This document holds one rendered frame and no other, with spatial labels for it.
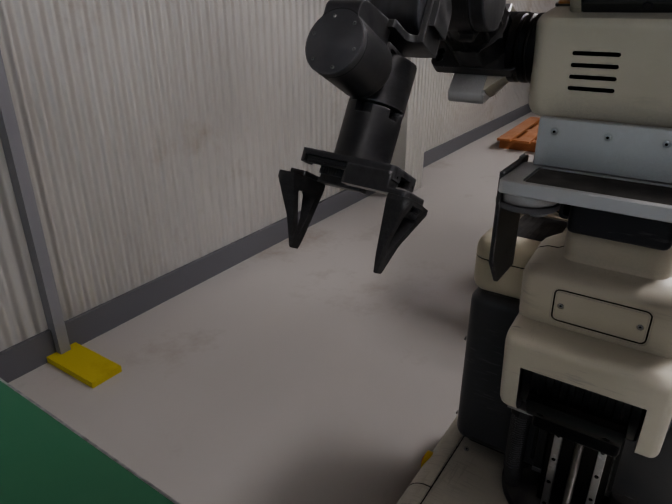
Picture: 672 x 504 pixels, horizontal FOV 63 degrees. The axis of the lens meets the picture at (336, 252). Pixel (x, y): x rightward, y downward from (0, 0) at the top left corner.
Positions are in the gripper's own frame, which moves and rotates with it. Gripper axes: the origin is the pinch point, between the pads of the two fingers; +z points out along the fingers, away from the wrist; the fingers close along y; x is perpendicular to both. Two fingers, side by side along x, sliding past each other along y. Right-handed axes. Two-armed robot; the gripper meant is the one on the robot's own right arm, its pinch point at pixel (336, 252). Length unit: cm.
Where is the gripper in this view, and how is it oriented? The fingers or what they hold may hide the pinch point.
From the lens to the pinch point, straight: 54.8
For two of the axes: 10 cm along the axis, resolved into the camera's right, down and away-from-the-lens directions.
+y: 8.6, 2.6, -4.4
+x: 4.3, 0.9, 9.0
